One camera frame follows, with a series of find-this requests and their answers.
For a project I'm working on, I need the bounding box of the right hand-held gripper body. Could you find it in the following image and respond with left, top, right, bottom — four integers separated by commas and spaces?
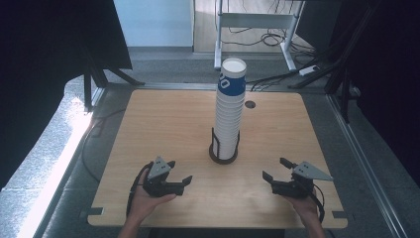
270, 161, 334, 199

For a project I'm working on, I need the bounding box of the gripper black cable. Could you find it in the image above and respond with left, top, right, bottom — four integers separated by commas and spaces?
310, 183, 327, 223
126, 161, 156, 217

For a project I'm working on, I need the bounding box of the tangle of black floor cables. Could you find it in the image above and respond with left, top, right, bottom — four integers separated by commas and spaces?
221, 0, 320, 92

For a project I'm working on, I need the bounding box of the black tripod stand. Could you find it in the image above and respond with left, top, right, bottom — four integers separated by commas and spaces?
81, 44, 147, 113

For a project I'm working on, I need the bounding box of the black metal stand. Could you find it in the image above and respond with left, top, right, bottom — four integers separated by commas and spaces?
287, 0, 384, 124

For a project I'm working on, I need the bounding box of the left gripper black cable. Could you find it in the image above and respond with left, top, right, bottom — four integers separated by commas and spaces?
126, 161, 156, 217

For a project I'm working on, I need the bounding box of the aluminium floor rail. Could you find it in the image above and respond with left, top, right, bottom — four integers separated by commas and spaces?
326, 93, 409, 238

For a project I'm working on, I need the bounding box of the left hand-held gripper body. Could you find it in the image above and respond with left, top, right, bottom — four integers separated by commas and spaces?
142, 156, 185, 198

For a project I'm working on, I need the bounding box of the black curtain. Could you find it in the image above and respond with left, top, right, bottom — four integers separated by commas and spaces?
330, 0, 420, 187
0, 0, 134, 191

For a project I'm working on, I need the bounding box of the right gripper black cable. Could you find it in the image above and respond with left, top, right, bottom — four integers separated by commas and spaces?
310, 183, 327, 223

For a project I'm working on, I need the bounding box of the person's left hand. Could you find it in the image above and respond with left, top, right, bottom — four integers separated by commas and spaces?
128, 169, 178, 226

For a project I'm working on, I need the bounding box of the thin black floor cable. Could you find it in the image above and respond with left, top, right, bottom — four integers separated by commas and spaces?
81, 108, 128, 183

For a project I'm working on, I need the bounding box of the white metal desk frame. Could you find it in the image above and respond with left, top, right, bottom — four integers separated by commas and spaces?
213, 0, 305, 72

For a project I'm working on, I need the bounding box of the white panel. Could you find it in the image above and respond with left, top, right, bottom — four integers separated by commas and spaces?
112, 0, 196, 49

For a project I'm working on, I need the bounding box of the stack of white paper cups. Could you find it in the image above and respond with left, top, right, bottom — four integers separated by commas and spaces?
213, 58, 248, 161

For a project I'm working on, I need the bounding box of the white power strip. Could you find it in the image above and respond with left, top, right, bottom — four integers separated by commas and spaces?
298, 64, 321, 76

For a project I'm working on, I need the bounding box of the black wire cup holder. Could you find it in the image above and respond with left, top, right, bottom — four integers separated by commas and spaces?
208, 127, 241, 166

